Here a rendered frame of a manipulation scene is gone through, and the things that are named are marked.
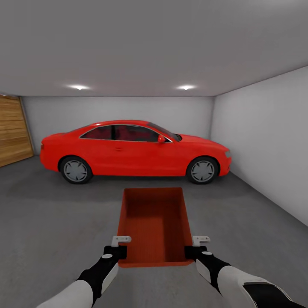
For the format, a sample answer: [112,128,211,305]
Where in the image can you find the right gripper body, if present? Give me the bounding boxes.
[184,246,207,261]

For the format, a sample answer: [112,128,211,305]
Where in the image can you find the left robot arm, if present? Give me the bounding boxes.
[36,236,131,308]

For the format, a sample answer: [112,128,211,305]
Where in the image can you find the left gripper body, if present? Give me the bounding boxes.
[104,246,127,260]

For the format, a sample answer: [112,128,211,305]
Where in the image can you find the storage box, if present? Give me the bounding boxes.
[117,187,194,268]

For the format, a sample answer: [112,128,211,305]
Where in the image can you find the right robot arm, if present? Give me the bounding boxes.
[184,236,306,308]

